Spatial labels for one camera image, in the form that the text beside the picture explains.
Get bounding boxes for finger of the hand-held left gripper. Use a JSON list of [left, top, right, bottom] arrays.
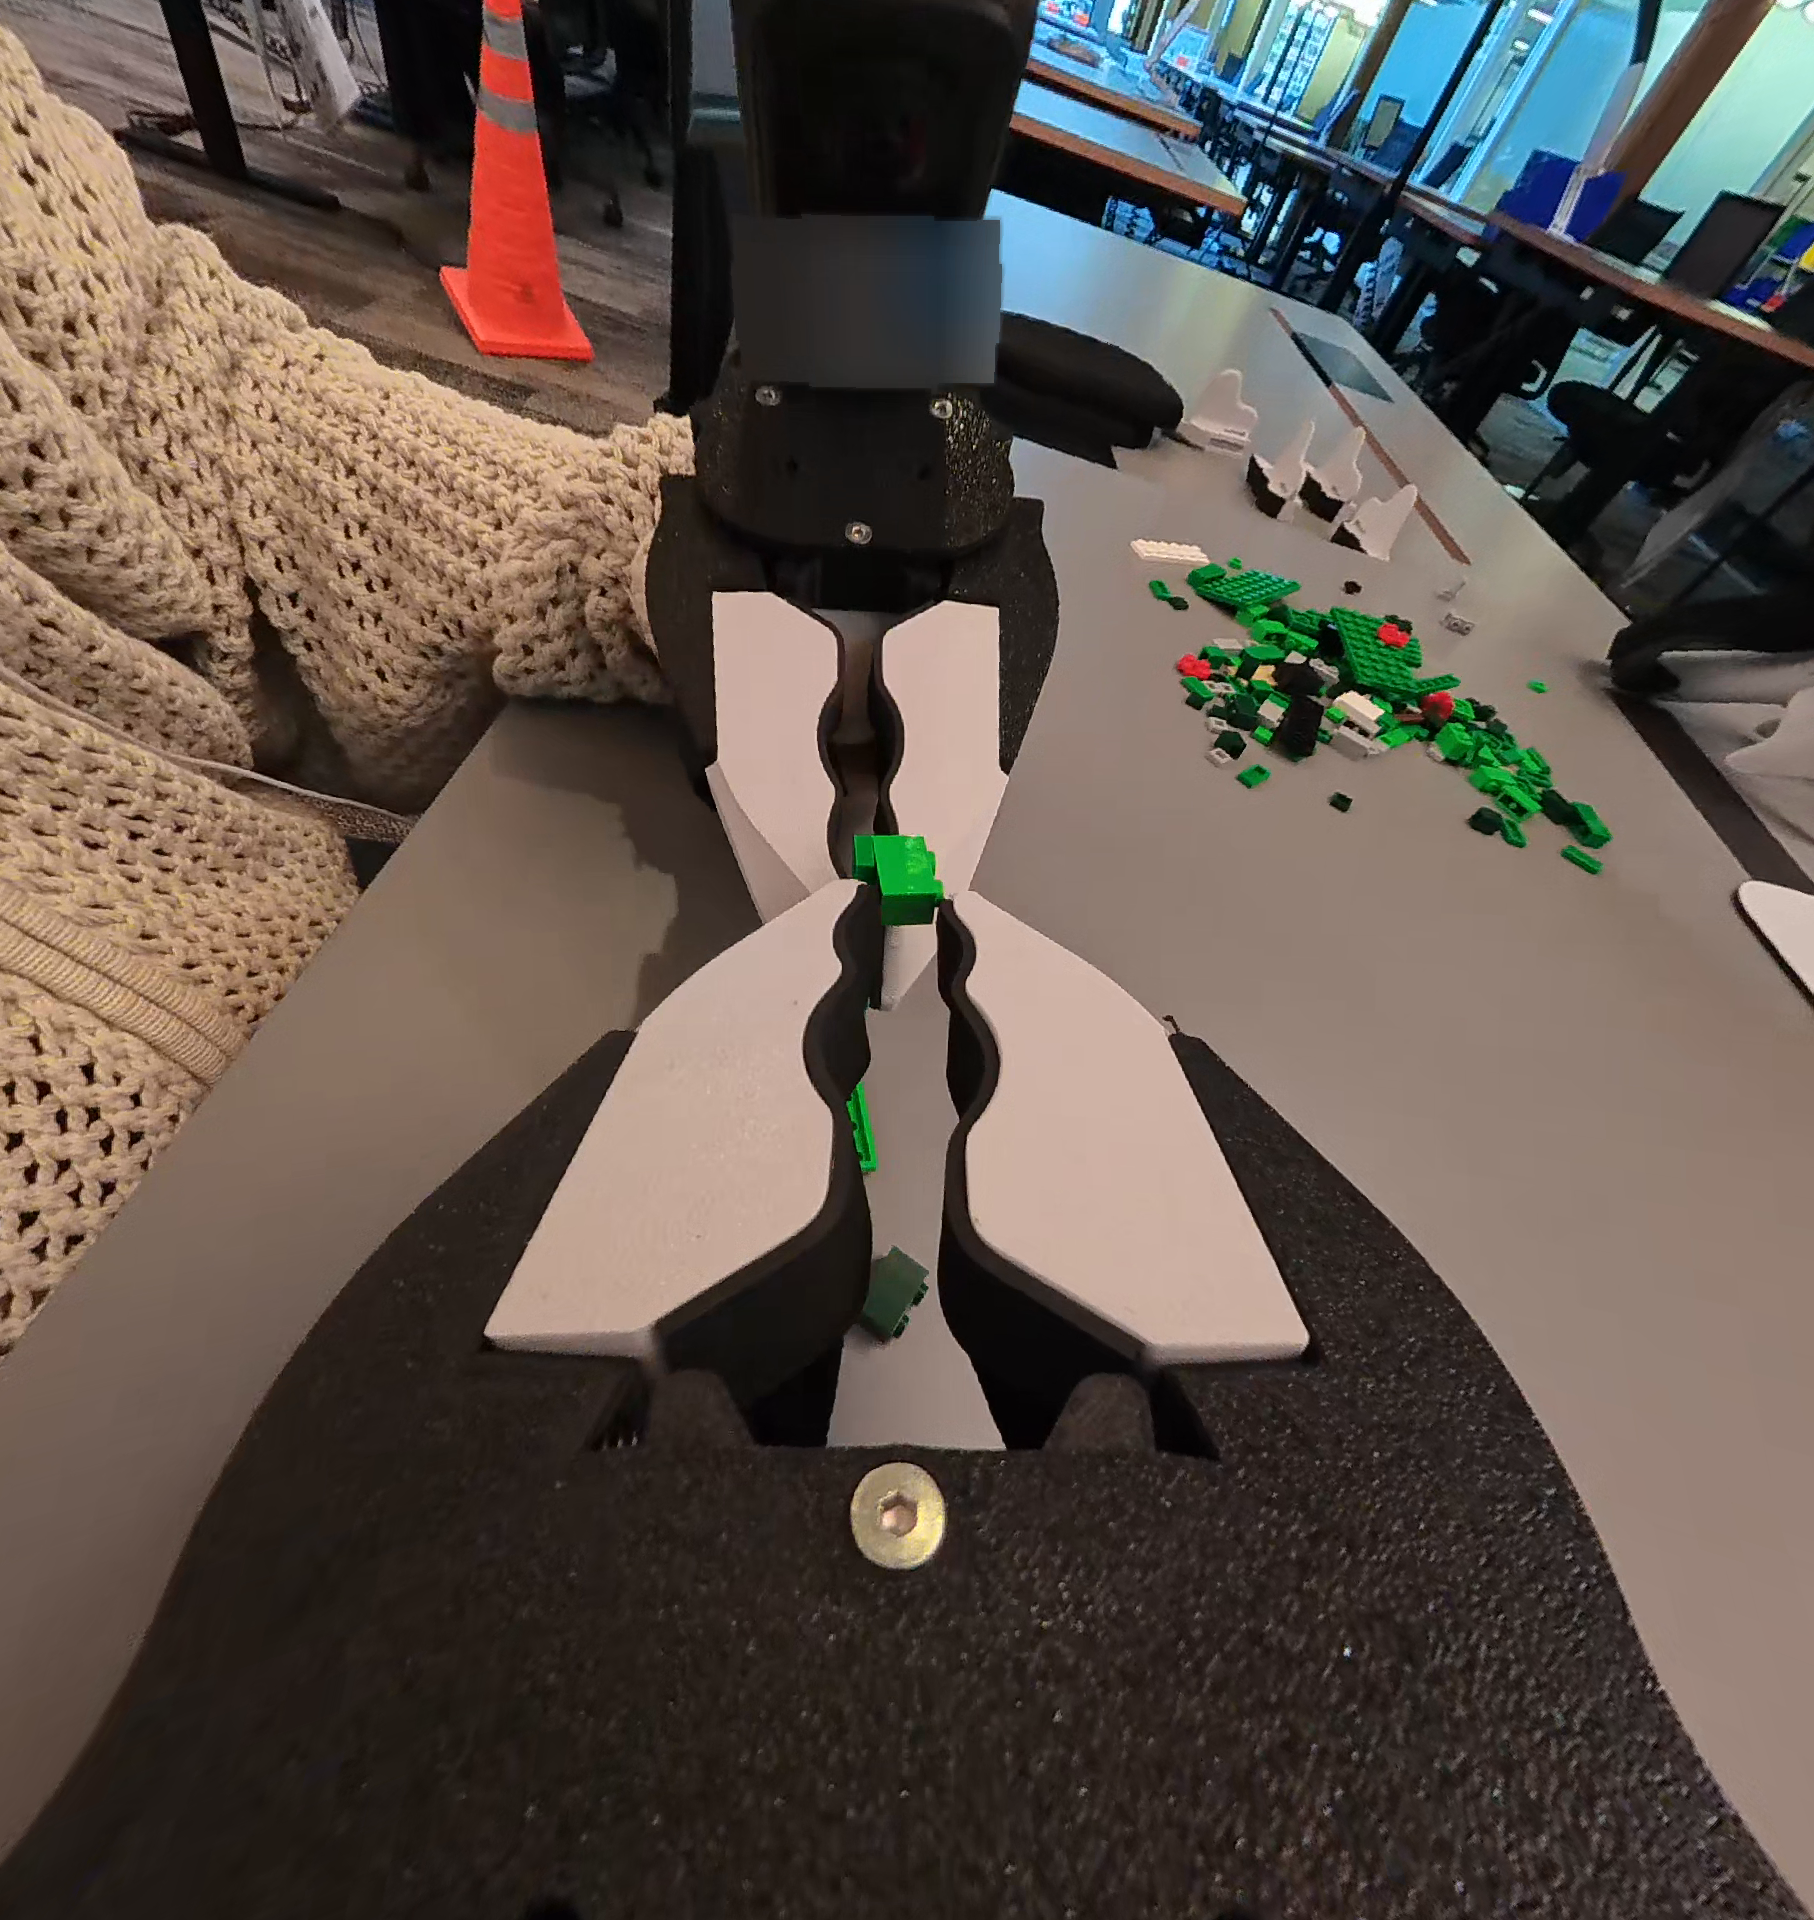
[[874, 598, 1012, 1011], [707, 590, 860, 924]]

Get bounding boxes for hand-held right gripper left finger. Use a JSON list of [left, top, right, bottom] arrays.
[[485, 883, 880, 1434]]

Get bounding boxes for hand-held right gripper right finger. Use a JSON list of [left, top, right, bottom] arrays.
[[932, 893, 1310, 1446]]

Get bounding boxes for small green lego bracket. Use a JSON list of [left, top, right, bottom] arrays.
[[850, 831, 948, 932]]

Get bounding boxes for person's left forearm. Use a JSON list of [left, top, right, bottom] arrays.
[[0, 0, 698, 813]]

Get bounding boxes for pile of loose lego pieces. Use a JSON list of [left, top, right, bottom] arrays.
[[1148, 558, 1614, 876]]

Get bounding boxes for orange traffic cone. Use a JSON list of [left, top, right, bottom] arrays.
[[439, 0, 598, 361]]

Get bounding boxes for row of office desks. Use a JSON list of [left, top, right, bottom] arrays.
[[1012, 0, 1814, 498]]

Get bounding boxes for dark rectangular mat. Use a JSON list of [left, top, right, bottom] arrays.
[[1289, 329, 1398, 403]]

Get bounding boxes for thin wooden strip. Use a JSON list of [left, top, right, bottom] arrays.
[[1327, 383, 1474, 567]]

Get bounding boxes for person's torso in knit sweater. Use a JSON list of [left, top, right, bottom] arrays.
[[0, 631, 418, 1418]]

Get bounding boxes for blue box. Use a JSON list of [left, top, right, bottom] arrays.
[[1506, 146, 1633, 244]]

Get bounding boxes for white plastic stand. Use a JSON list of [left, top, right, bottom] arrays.
[[1725, 590, 1814, 856]]

